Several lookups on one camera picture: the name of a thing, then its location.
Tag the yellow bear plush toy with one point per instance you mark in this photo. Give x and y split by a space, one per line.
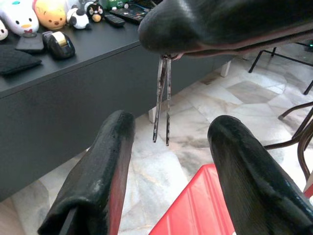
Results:
50 14

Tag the small black remote control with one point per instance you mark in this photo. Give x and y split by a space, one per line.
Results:
114 20

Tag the black tape dispenser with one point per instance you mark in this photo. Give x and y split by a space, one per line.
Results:
60 46

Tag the white sideboard leg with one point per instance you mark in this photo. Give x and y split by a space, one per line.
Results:
226 68
152 115

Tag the small panda plush toy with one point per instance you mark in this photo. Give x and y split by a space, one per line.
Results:
78 19

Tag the large black remote control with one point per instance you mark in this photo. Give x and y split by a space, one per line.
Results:
127 14

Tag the small grey plush toy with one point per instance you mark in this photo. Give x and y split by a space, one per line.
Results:
84 3

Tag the white duck plush toy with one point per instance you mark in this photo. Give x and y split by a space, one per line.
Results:
19 17

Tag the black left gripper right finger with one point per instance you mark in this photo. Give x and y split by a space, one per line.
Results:
249 183

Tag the black bird plush toy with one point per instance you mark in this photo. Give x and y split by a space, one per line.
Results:
96 12

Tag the red plastic stool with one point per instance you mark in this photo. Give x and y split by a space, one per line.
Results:
195 208

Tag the black low sideboard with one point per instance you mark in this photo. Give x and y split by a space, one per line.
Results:
73 110

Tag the black fabric pouch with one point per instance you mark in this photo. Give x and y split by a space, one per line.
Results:
17 60

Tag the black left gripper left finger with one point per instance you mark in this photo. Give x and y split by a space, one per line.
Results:
93 171

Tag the dark metal table leg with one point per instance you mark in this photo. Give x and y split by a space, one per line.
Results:
281 144
296 109

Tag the black flat wallet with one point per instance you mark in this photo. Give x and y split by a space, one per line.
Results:
30 44

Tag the black metal frame chair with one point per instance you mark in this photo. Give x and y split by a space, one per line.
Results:
281 56

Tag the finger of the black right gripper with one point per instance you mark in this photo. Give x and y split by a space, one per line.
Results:
207 22
269 44

